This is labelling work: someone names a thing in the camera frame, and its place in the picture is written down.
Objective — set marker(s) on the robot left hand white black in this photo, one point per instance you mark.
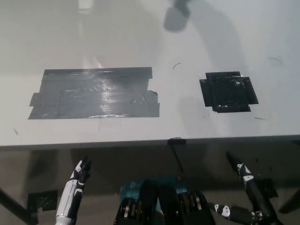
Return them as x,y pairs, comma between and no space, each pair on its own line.
69,197

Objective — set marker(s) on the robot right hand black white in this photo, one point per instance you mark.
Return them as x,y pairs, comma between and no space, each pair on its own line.
256,197

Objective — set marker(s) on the teal box on robot torso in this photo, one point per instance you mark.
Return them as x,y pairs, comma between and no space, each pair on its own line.
131,187

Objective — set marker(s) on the robot torso black blocks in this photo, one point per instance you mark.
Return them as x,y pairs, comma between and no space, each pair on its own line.
168,206

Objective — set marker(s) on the black metal table leg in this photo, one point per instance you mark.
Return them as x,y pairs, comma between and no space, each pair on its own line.
16,206

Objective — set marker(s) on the small black tape square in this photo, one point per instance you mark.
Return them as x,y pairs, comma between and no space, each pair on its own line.
228,93

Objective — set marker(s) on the large grey duct tape patch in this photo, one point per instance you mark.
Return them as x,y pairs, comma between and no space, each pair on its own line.
93,93

